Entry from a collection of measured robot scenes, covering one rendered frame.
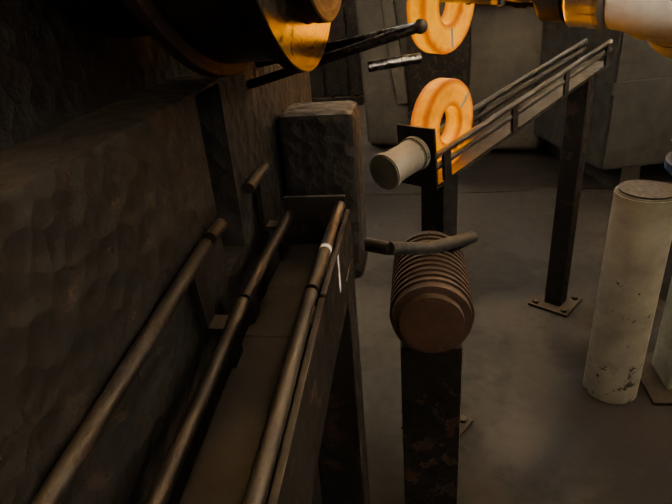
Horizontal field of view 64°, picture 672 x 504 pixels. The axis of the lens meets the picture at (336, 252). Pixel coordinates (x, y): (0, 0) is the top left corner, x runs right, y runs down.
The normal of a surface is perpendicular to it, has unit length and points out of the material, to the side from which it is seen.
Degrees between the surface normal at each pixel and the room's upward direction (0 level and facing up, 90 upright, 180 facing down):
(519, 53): 90
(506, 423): 0
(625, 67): 90
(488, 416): 0
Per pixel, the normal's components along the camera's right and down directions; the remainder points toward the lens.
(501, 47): -0.36, 0.44
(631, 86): 0.13, 0.44
